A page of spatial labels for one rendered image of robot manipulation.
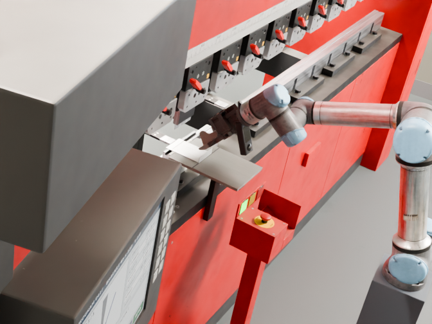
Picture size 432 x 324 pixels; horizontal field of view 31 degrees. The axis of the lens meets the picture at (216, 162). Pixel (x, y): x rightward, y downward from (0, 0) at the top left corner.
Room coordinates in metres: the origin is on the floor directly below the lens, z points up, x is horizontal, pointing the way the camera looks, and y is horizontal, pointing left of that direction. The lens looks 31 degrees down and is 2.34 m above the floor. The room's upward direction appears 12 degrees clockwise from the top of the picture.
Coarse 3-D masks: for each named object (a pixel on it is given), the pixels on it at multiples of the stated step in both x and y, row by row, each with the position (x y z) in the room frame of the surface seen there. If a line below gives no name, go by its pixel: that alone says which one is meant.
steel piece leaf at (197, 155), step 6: (180, 144) 2.27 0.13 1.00; (186, 144) 2.28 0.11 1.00; (174, 150) 2.22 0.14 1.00; (180, 150) 2.23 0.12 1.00; (186, 150) 2.24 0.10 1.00; (192, 150) 2.25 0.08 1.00; (198, 150) 2.26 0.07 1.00; (204, 150) 2.27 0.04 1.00; (210, 150) 2.25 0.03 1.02; (186, 156) 2.20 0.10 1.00; (192, 156) 2.21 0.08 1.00; (198, 156) 2.22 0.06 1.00; (204, 156) 2.22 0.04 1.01; (198, 162) 2.18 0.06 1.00
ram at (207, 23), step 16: (208, 0) 2.21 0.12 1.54; (224, 0) 2.31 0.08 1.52; (240, 0) 2.41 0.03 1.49; (256, 0) 2.53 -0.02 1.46; (272, 0) 2.65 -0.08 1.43; (304, 0) 2.95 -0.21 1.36; (208, 16) 2.23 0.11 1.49; (224, 16) 2.33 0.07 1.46; (240, 16) 2.44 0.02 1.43; (272, 16) 2.68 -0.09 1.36; (192, 32) 2.15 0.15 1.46; (208, 32) 2.24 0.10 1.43; (240, 32) 2.46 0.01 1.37; (192, 64) 2.18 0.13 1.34
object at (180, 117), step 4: (192, 108) 2.30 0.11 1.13; (176, 112) 2.23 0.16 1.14; (180, 112) 2.22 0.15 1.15; (184, 112) 2.25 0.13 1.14; (188, 112) 2.28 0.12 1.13; (192, 112) 2.30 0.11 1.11; (176, 116) 2.23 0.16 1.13; (180, 116) 2.23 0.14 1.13; (184, 116) 2.26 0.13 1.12; (188, 116) 2.28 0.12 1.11; (176, 120) 2.22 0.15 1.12; (180, 120) 2.23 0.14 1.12; (184, 120) 2.28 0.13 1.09; (188, 120) 2.31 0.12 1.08; (176, 124) 2.22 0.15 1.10; (180, 124) 2.26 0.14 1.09; (176, 128) 2.23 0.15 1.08
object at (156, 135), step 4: (156, 132) 2.31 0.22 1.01; (152, 136) 2.29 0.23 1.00; (156, 136) 2.29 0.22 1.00; (160, 136) 2.29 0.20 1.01; (164, 136) 2.30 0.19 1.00; (160, 140) 2.28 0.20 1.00; (164, 140) 2.27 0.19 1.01; (168, 140) 2.28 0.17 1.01; (172, 140) 2.28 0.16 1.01; (168, 144) 2.26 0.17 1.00
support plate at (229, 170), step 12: (192, 144) 2.29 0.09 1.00; (180, 156) 2.20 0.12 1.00; (216, 156) 2.25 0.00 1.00; (228, 156) 2.26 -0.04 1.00; (192, 168) 2.14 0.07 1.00; (204, 168) 2.16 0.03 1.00; (216, 168) 2.17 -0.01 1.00; (228, 168) 2.19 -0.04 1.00; (240, 168) 2.20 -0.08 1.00; (252, 168) 2.22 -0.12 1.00; (216, 180) 2.11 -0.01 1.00; (228, 180) 2.12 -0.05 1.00; (240, 180) 2.13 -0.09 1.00
